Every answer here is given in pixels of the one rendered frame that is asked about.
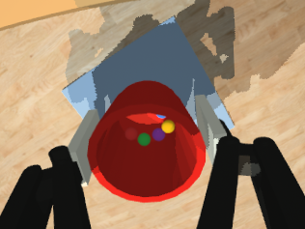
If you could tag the red cup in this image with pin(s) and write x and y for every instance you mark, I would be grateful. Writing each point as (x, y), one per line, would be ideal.
(156, 172)

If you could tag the purple marble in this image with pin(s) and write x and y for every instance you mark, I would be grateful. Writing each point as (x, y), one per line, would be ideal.
(158, 134)

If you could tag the yellow marble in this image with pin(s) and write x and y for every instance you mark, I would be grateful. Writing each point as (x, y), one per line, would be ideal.
(168, 126)

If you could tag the red marble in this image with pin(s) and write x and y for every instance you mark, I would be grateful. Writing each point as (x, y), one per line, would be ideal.
(131, 133)

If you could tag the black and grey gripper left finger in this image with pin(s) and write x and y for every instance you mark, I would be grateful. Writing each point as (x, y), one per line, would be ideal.
(22, 210)

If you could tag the green marble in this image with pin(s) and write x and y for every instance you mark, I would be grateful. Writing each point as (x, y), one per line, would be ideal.
(144, 139)

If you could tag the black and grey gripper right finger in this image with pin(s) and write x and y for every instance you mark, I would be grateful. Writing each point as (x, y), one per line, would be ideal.
(280, 196)

